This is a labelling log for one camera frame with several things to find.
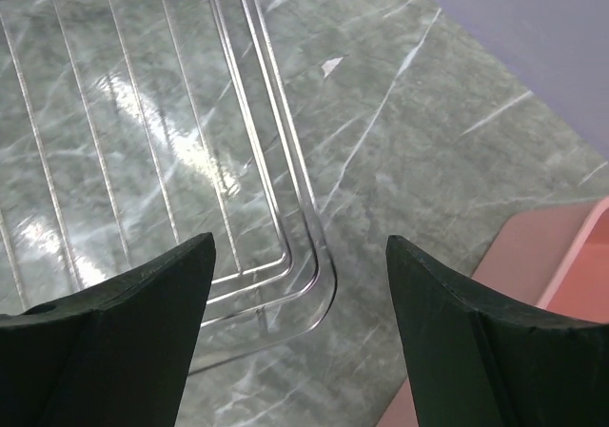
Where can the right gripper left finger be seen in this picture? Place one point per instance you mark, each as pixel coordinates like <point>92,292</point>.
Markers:
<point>114,354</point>

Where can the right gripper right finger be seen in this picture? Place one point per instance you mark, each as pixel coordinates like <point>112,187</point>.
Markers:
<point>475,357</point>

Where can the wire dish rack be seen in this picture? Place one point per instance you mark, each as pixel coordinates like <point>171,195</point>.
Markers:
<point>130,126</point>

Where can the pink compartment tray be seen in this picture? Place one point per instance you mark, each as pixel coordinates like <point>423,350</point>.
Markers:
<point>552,258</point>

